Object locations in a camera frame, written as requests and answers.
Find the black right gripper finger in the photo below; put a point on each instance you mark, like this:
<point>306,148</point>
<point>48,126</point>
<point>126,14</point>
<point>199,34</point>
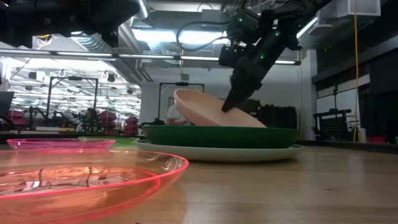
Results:
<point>247,93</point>
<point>234,95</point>

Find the peach plastic plate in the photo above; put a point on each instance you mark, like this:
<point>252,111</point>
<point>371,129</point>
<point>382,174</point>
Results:
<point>202,109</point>

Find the large dark green plate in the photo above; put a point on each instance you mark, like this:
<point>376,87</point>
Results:
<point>217,137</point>

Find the orange transparent plate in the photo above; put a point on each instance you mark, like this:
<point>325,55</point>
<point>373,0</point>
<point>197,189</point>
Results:
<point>77,186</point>

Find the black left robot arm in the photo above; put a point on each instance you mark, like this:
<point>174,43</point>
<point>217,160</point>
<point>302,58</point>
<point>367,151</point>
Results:
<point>31,18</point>

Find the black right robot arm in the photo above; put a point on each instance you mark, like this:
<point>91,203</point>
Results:
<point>295,15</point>

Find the black stacked crates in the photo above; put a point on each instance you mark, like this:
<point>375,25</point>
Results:
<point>278,116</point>

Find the long ceiling light bar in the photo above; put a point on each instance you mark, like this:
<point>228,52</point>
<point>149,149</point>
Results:
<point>149,56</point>

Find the large light blue plate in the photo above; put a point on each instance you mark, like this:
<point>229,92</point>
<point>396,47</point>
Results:
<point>217,155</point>

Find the grey ceiling box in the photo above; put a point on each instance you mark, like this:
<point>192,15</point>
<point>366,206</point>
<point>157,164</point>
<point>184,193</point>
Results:
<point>212,18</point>

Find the person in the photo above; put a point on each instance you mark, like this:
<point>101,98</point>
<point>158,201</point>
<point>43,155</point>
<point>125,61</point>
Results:
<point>172,116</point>
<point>90,116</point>

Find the black cart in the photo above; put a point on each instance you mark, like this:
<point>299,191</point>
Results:
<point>334,124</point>

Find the red storage bins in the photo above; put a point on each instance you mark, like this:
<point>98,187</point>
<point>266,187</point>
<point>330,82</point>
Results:
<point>132,124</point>

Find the green transparent plate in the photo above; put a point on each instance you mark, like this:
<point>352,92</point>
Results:
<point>127,142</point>

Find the red transparent plate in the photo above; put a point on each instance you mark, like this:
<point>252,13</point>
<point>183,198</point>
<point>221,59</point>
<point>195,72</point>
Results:
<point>59,143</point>

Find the dark monitor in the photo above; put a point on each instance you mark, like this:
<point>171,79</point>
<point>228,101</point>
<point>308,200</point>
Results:
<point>6,104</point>

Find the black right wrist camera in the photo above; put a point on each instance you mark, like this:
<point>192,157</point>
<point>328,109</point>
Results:
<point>245,26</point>

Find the black rectangular stand frame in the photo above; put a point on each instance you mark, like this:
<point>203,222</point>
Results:
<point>182,83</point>

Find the tall black stand frame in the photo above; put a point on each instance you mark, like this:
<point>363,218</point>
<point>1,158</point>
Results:
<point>73,78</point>

